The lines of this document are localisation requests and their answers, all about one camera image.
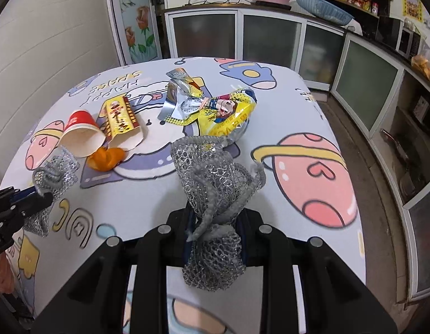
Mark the yellow cartoon snack bag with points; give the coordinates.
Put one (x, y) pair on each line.
(222, 118)

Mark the yellow red snack wrapper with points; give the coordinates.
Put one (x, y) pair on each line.
(119, 118)

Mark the dark wooden shelf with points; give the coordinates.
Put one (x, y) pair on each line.
(384, 5)

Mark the silver foil wrapper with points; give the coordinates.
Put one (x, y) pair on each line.
(173, 97)

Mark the black induction cooker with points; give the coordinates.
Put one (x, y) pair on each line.
(272, 6)

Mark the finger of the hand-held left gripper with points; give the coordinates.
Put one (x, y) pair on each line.
(23, 192)
(37, 203)

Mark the cartoon space printed tablecloth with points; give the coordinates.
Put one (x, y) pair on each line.
(305, 118)

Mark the person's left hand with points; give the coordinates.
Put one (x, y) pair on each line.
(1, 275)

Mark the black frying pan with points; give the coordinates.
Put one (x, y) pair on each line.
(399, 149)

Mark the red paper cup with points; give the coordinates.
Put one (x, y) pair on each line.
(79, 121)

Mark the white plastic bag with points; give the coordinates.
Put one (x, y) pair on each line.
(354, 24)

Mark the orange peel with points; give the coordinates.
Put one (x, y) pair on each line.
(107, 158)

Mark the blue plastic basket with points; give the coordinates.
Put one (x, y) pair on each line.
(323, 10)

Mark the black microwave oven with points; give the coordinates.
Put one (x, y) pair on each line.
(389, 33)

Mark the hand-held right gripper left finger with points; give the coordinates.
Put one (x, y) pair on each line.
(176, 231)

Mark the silver mesh net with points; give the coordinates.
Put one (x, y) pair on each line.
(58, 170)
(208, 181)

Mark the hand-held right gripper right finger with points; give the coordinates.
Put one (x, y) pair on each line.
(252, 231)

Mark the clear bag of bread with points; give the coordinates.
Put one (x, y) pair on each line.
(425, 66)

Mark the row of seasoning jars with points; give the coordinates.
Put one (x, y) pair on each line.
(354, 0)

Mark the yellow wall poster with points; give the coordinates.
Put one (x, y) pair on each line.
(413, 5)

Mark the flower printed glass door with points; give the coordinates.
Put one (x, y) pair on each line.
(138, 17)

